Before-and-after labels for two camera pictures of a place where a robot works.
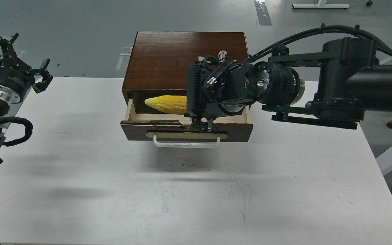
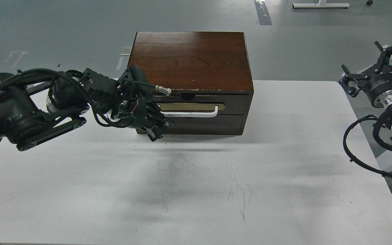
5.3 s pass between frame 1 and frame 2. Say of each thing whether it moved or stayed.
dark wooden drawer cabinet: stayed
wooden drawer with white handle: moved
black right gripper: moved
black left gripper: moved
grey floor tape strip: stayed
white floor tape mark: stayed
